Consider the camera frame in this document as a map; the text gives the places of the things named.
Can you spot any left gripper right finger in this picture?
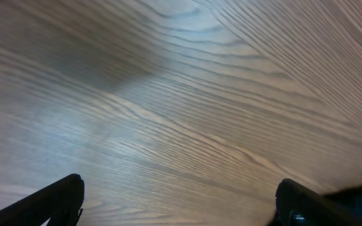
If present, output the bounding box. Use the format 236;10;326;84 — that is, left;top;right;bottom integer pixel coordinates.
268;178;362;226

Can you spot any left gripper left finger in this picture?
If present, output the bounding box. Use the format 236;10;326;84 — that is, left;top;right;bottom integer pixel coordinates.
0;174;85;226

